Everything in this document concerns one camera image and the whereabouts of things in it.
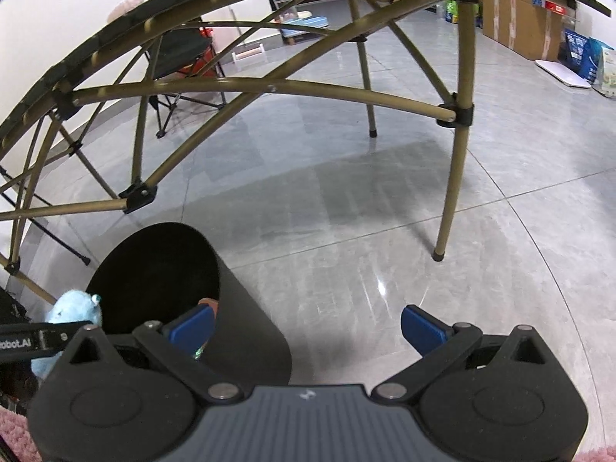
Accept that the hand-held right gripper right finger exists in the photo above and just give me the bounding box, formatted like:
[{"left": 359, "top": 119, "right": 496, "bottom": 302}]
[{"left": 370, "top": 305, "right": 559, "bottom": 404}]

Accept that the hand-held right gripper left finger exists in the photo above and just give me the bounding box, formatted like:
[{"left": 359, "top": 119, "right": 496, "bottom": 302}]
[{"left": 60, "top": 305, "right": 243, "bottom": 404}]

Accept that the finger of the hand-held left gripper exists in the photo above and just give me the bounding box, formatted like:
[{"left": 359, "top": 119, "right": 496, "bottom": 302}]
[{"left": 41, "top": 320, "right": 94, "bottom": 354}]

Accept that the light blue plush toy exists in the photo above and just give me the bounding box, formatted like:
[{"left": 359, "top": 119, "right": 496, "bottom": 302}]
[{"left": 31, "top": 290, "right": 104, "bottom": 378}]

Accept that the black round trash bin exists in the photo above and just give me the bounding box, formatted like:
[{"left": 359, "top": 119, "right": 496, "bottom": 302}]
[{"left": 85, "top": 222, "right": 293, "bottom": 388}]

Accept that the black tripod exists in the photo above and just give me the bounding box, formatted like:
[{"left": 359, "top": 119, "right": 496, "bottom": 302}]
[{"left": 0, "top": 166, "right": 92, "bottom": 266}]

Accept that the pink fluffy rug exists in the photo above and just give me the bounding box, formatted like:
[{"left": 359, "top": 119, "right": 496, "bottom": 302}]
[{"left": 0, "top": 407, "right": 30, "bottom": 462}]

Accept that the black folding chair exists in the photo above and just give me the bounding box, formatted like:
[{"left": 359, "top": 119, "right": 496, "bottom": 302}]
[{"left": 143, "top": 22, "right": 228, "bottom": 139}]

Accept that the small white rack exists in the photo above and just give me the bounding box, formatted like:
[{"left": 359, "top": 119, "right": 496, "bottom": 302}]
[{"left": 231, "top": 42, "right": 266, "bottom": 64}]

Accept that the white flat board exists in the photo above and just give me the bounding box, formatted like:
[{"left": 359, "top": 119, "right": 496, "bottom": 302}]
[{"left": 536, "top": 59, "right": 592, "bottom": 89}]

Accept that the white printed bag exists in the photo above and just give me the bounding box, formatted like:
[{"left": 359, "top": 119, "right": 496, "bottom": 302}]
[{"left": 591, "top": 48, "right": 616, "bottom": 99}]

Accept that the blue printed bag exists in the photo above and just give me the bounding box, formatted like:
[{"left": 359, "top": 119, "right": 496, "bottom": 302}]
[{"left": 559, "top": 28, "right": 616, "bottom": 84}]

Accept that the large cardboard box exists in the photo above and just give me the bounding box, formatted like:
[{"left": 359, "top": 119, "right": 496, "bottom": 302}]
[{"left": 480, "top": 0, "right": 565, "bottom": 62}]

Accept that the green snack packet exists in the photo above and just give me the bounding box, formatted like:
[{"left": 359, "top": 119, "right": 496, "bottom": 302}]
[{"left": 444, "top": 0, "right": 482, "bottom": 26}]

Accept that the light blue tray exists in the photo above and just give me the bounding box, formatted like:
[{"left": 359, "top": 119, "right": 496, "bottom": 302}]
[{"left": 279, "top": 10, "right": 331, "bottom": 45}]

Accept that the purple fluffy towel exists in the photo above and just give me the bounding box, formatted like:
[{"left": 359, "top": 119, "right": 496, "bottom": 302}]
[{"left": 107, "top": 0, "right": 145, "bottom": 23}]

